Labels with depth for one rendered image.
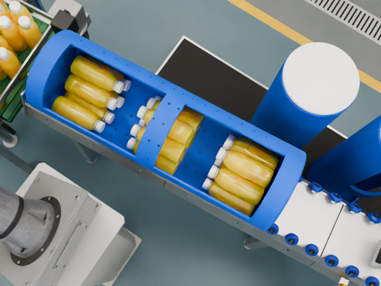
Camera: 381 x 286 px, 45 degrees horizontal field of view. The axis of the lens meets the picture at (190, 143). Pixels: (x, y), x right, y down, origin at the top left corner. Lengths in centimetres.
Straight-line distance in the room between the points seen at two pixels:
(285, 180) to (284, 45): 167
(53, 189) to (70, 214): 14
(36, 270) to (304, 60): 113
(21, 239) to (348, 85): 119
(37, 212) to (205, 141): 68
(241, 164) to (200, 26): 161
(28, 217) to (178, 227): 145
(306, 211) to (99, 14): 184
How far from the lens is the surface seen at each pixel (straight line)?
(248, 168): 143
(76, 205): 119
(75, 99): 165
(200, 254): 255
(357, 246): 175
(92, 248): 142
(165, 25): 291
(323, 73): 174
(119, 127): 166
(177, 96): 143
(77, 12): 199
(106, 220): 142
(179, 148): 146
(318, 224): 171
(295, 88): 169
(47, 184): 135
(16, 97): 185
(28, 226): 120
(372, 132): 180
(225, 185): 146
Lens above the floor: 255
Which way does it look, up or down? 75 degrees down
